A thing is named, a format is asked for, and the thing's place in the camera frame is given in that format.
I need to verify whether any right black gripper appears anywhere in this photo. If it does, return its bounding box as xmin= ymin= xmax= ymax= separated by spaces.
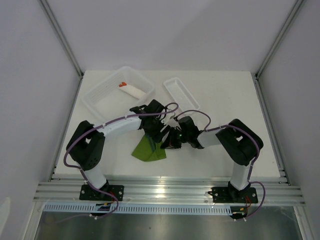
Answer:
xmin=160 ymin=127 xmax=190 ymax=149

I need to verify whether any blue plastic knife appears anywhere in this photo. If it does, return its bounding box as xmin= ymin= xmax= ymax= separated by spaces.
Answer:
xmin=145 ymin=134 xmax=156 ymax=153

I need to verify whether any green paper napkin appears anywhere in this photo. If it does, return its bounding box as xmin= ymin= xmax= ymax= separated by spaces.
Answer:
xmin=131 ymin=135 xmax=167 ymax=162

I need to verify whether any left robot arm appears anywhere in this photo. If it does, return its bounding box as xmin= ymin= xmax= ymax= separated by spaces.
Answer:
xmin=65 ymin=99 xmax=170 ymax=200

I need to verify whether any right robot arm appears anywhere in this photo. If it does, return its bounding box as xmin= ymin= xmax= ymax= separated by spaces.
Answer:
xmin=161 ymin=116 xmax=264 ymax=204

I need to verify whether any orange utensil in roll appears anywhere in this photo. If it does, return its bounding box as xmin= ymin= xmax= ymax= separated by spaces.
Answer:
xmin=118 ymin=82 xmax=127 ymax=88

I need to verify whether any small white plastic tray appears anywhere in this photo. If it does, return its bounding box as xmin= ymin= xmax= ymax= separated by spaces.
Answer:
xmin=163 ymin=77 xmax=201 ymax=112

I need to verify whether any large white plastic basket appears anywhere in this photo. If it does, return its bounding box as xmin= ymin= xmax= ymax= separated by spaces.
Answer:
xmin=81 ymin=66 xmax=155 ymax=122

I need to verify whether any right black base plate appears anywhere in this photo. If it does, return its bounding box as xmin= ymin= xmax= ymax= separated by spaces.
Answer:
xmin=207 ymin=186 xmax=258 ymax=204

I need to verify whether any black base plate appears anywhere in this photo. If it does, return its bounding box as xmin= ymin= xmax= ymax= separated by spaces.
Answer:
xmin=207 ymin=186 xmax=258 ymax=204
xmin=79 ymin=184 xmax=125 ymax=202

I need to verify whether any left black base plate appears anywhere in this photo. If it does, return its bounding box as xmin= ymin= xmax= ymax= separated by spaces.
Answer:
xmin=79 ymin=184 xmax=125 ymax=202

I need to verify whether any aluminium front rail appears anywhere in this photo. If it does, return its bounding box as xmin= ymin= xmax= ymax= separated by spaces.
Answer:
xmin=33 ymin=174 xmax=306 ymax=207

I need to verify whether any white slotted cable duct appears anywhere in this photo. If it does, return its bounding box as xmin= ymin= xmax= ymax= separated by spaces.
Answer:
xmin=43 ymin=202 xmax=237 ymax=216

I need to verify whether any left aluminium frame post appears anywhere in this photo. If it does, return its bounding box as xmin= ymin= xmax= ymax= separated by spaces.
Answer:
xmin=37 ymin=0 xmax=84 ymax=78

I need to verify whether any aluminium frame post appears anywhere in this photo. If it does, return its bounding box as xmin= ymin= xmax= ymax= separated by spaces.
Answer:
xmin=37 ymin=0 xmax=84 ymax=78
xmin=255 ymin=0 xmax=307 ymax=80

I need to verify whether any right aluminium frame post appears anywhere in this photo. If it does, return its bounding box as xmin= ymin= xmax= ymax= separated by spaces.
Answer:
xmin=255 ymin=0 xmax=307 ymax=80

